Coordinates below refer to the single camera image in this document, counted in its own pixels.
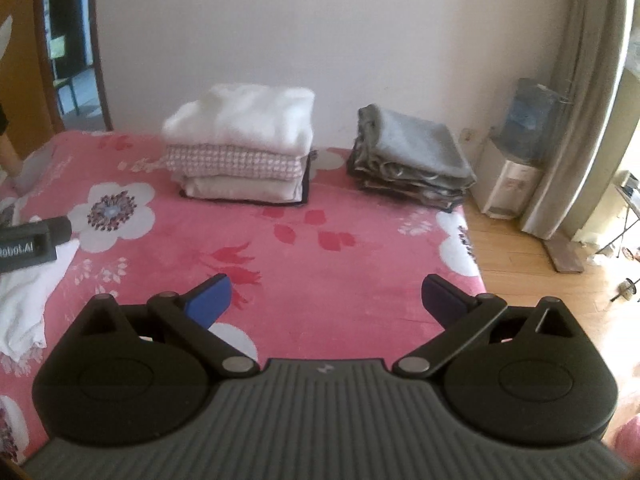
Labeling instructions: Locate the pink floral blanket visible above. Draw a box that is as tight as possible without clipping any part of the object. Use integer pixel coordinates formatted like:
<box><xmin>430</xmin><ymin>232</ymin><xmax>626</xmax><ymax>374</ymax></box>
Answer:
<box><xmin>0</xmin><ymin>130</ymin><xmax>488</xmax><ymax>466</ymax></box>

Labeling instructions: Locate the wooden door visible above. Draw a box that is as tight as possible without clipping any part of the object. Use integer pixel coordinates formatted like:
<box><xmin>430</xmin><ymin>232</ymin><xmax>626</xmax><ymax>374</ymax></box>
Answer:
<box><xmin>0</xmin><ymin>0</ymin><xmax>113</xmax><ymax>133</ymax></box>

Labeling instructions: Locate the beige curtain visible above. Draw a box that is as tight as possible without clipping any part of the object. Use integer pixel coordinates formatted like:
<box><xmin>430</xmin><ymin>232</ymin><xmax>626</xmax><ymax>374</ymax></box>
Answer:
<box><xmin>520</xmin><ymin>0</ymin><xmax>633</xmax><ymax>241</ymax></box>

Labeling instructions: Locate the white thin garment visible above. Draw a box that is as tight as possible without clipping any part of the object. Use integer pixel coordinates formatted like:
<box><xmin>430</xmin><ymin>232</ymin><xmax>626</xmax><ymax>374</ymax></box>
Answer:
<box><xmin>0</xmin><ymin>237</ymin><xmax>81</xmax><ymax>363</ymax></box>

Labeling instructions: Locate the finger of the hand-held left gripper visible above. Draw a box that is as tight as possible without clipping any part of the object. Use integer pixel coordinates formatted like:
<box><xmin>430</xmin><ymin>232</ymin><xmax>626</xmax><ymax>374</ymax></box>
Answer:
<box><xmin>42</xmin><ymin>216</ymin><xmax>73</xmax><ymax>248</ymax></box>

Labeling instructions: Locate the stack of dark folded clothes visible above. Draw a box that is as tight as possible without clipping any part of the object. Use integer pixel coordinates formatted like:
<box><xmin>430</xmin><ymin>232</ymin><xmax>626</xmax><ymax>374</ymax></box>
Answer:
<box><xmin>347</xmin><ymin>104</ymin><xmax>477</xmax><ymax>211</ymax></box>

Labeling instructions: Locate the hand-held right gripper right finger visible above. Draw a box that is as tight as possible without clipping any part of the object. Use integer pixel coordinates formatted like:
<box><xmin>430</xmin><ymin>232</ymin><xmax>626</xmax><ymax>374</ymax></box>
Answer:
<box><xmin>393</xmin><ymin>274</ymin><xmax>581</xmax><ymax>378</ymax></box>

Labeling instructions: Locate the white fluffy blanket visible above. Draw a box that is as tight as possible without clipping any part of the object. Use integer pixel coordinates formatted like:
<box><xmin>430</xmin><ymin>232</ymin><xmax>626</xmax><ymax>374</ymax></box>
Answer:
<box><xmin>162</xmin><ymin>84</ymin><xmax>316</xmax><ymax>156</ymax></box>

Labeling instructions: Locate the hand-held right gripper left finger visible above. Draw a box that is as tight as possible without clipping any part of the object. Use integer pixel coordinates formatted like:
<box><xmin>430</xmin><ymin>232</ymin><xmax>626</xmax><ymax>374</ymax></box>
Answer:
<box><xmin>75</xmin><ymin>274</ymin><xmax>261</xmax><ymax>378</ymax></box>

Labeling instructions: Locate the brown floor mat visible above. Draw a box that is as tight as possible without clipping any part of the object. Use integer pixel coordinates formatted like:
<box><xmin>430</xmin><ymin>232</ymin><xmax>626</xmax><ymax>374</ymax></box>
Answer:
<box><xmin>542</xmin><ymin>237</ymin><xmax>586</xmax><ymax>273</ymax></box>

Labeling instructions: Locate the folding table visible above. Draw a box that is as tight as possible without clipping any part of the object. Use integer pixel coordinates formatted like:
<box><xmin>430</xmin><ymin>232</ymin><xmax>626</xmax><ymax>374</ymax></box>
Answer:
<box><xmin>595</xmin><ymin>170</ymin><xmax>640</xmax><ymax>261</ymax></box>

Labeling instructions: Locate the white water dispenser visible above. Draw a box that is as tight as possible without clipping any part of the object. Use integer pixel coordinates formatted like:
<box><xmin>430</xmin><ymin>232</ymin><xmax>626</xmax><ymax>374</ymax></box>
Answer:
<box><xmin>475</xmin><ymin>140</ymin><xmax>546</xmax><ymax>219</ymax></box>

